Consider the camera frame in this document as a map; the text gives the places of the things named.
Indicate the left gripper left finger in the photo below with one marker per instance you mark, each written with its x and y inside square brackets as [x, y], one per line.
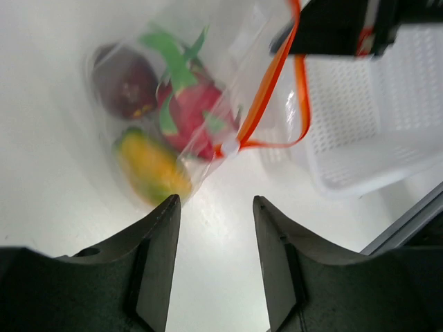
[120, 284]

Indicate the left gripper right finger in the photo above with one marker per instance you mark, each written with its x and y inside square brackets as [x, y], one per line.
[312, 284]

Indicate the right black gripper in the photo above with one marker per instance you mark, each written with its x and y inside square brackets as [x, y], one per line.
[335, 27]

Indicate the yellow green mango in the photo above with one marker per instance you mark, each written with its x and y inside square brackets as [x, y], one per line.
[152, 170]

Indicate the clear zip bag orange zipper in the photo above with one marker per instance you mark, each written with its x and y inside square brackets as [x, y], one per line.
[246, 48]

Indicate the pink dragon fruit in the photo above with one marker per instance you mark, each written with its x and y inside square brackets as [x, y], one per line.
[195, 110]

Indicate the dark red apple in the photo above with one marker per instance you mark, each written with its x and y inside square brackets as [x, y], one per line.
[124, 82]

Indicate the aluminium mounting rail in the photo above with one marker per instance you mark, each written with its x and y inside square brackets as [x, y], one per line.
[419, 226]

